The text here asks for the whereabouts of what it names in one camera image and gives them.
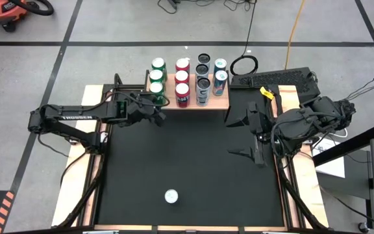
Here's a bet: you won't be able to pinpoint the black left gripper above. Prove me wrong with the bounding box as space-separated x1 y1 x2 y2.
127 96 168 128

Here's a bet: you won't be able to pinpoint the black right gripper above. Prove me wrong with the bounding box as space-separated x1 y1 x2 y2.
224 101 271 168

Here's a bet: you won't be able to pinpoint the green Sprite can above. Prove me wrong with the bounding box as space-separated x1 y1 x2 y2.
149 81 168 106
151 57 168 77
149 69 167 86

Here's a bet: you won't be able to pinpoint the red Fanta can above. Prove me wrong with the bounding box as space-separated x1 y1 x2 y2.
175 57 191 73
174 70 190 86
174 82 192 109

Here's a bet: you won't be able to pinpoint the blue silver Red Bull can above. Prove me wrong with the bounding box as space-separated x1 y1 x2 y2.
213 58 228 73
212 70 229 97
164 188 180 205

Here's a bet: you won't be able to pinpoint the small wooden shelf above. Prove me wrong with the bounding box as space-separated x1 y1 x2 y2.
143 70 232 124

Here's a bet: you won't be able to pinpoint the yellow tape tag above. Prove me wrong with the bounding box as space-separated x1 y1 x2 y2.
259 86 275 101

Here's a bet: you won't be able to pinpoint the black perforated case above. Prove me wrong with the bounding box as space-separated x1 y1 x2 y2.
231 66 321 105

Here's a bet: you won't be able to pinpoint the white paper sheet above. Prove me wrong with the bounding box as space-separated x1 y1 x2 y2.
312 136 346 179

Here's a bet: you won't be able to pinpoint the black beam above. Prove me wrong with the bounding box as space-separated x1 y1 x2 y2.
312 123 374 167

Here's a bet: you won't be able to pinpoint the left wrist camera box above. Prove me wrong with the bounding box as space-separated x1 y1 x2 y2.
114 99 130 120

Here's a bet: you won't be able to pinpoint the white cable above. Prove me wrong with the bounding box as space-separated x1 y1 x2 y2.
332 128 349 139

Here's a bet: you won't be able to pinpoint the black hanging cable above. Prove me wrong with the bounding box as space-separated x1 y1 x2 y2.
231 0 259 77

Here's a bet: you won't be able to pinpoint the black floor cables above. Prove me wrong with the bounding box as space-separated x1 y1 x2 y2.
156 0 258 14

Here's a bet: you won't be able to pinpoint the yellow hanging cable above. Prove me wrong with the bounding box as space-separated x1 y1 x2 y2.
284 0 306 71

